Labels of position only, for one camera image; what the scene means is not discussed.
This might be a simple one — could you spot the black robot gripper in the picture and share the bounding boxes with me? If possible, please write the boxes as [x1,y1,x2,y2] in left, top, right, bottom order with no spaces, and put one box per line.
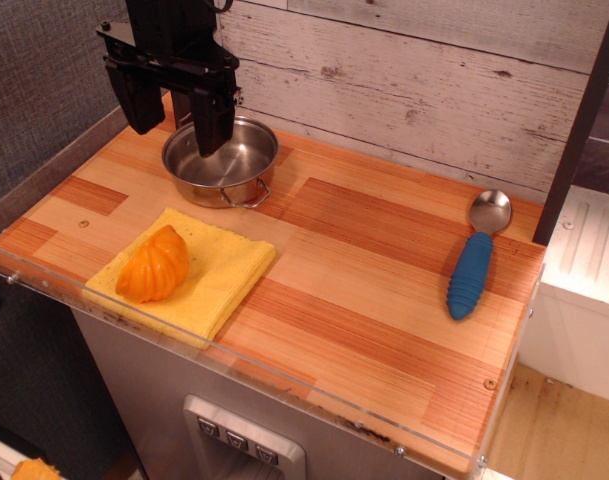
[96,1,239,157]

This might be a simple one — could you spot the orange slice toy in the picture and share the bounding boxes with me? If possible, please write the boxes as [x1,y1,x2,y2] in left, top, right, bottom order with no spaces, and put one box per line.
[115,225,190,303]

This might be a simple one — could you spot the silver metal pot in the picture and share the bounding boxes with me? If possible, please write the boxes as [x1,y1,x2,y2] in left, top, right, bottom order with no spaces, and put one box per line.
[162,117,279,209]

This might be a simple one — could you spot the yellow folded cloth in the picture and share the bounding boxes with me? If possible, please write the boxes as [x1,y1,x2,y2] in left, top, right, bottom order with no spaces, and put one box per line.
[83,208,276,349]

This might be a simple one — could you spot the silver toy fridge cabinet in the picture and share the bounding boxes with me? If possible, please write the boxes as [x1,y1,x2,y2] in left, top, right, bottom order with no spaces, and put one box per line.
[73,310,441,479]

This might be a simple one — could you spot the yellow object bottom left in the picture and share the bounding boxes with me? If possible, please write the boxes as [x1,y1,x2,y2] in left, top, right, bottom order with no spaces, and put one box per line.
[10,459,62,480]

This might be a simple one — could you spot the white toy sink unit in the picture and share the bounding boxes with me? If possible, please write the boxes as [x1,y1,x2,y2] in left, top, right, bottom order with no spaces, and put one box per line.
[519,187,609,400]

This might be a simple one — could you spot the clear acrylic guard rail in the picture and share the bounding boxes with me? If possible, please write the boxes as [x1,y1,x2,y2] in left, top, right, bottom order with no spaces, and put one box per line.
[0,239,546,477]

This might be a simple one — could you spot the blue handled metal spoon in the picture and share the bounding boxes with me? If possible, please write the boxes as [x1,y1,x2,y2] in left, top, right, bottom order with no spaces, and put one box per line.
[446,190,512,321]

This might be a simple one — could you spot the dark vertical post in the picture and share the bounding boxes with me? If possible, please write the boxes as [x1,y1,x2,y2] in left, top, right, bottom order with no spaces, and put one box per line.
[532,22,609,246]

